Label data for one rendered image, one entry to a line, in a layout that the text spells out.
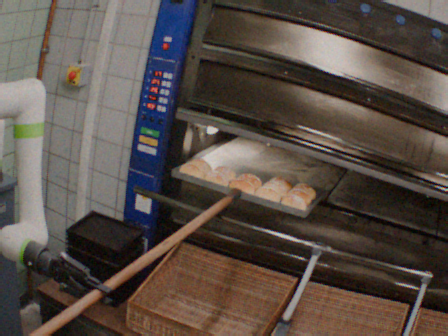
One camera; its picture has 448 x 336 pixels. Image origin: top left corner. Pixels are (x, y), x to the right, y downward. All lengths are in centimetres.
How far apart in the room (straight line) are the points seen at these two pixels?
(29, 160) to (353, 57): 132
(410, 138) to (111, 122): 134
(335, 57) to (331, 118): 25
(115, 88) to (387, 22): 127
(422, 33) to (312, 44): 51
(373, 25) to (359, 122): 42
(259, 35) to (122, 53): 64
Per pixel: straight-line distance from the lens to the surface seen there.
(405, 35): 240
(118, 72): 279
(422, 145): 244
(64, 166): 306
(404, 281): 260
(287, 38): 248
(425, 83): 239
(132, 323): 253
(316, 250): 220
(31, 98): 177
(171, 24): 262
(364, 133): 244
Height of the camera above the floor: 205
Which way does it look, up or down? 19 degrees down
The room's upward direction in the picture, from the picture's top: 11 degrees clockwise
